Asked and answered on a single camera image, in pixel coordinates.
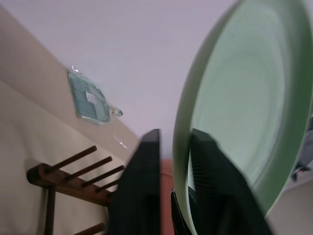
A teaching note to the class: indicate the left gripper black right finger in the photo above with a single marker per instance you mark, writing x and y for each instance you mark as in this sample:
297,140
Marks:
220,195

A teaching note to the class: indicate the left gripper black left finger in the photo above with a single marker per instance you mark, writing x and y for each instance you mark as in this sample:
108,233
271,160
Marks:
139,191

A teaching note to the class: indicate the red plate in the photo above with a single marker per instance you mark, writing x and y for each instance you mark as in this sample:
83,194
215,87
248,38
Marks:
166,195

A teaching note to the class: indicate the clear green dustpan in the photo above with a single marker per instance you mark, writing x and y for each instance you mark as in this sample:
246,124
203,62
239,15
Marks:
88,102

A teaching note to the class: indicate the brown wooden dish rack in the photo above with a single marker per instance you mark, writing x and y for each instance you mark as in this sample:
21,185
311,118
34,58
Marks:
71,186

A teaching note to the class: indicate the green plate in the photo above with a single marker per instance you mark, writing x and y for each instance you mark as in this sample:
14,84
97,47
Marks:
244,85

